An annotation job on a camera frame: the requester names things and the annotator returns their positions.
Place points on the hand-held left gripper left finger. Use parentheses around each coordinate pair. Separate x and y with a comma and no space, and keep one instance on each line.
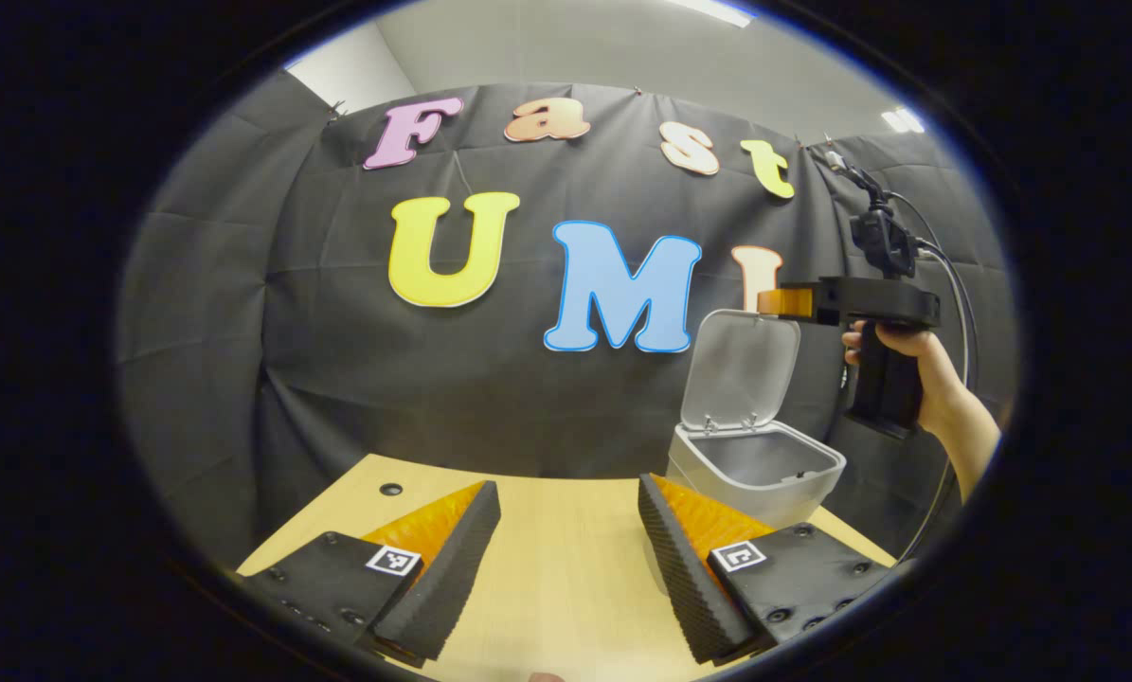
(442,578)

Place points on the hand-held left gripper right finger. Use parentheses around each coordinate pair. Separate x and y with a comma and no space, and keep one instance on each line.
(689,578)

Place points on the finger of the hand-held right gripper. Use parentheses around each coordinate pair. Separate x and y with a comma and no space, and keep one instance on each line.
(785,302)

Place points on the white desktop garbage bin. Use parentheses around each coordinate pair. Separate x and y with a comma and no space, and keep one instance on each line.
(764,464)

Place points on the wooden desktop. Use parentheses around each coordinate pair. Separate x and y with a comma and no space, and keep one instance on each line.
(566,568)

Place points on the ceiling light panel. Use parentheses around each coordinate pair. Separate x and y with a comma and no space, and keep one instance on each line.
(717,11)
(904,120)

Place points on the black backdrop cloth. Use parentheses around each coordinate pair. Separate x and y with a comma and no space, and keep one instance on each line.
(338,379)

